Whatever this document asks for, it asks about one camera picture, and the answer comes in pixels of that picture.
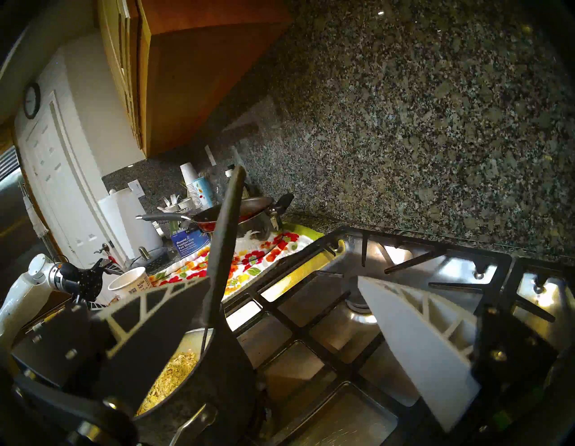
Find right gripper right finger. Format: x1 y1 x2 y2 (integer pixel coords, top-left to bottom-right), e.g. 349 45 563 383
358 275 560 433

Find dark grey saucepan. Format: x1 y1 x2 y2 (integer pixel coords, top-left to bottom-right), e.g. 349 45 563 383
135 327 257 446

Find blue foil sheets box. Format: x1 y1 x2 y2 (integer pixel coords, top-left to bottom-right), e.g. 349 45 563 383
171 229 211 258

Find white hanging towel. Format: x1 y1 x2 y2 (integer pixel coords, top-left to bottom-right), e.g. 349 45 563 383
20 182 48 239

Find wooden cabinet above refrigerator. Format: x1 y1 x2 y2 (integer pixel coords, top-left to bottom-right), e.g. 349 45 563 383
0 118 16 153

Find round wall clock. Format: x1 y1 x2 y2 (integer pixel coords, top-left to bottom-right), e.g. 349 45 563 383
22 82 42 120

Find wooden upper cabinet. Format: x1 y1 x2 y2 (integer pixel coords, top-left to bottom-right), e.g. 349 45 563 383
97 0 295 158

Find red frying pan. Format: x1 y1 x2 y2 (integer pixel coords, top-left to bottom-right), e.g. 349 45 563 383
136 196 274 234

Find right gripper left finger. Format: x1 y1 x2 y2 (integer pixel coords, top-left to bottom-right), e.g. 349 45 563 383
9 277 214 416

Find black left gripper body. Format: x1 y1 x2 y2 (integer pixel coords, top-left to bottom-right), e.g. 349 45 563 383
61 263 105 303

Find dark bottle white label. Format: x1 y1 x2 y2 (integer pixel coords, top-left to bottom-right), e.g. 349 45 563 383
224 164 248 198

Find floral kitchen towel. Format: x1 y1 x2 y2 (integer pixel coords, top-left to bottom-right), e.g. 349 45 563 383
148 223 324 299

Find white panel door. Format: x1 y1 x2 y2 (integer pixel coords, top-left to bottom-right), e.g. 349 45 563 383
13 90 126 306

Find grey handled metal spoon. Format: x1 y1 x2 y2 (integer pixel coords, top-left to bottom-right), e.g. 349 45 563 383
200 165 247 356

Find white paper towel roll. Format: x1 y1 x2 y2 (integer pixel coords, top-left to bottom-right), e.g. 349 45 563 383
98 188 162 260

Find blue patterned paper cups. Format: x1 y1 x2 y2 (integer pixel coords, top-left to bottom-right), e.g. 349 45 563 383
192 177 214 210

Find stainless steel pot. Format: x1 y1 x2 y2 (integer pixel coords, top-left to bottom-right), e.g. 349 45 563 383
236 193 295 241

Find white paper cup stack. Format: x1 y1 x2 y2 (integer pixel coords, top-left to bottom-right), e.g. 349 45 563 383
180 162 200 207

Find stainless steel refrigerator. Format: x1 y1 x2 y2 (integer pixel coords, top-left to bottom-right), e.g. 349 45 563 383
0 144 68 297

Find stainless steel gas cooktop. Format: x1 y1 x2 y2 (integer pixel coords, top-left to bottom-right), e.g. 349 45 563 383
222 225 575 446

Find white paper oats cup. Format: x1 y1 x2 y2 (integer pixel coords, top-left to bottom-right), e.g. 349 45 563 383
108 267 153 302

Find black pot lid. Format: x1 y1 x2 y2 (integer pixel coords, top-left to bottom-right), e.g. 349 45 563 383
130 246 169 270

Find black round burner cap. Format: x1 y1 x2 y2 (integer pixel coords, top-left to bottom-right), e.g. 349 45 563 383
344 277 380 324

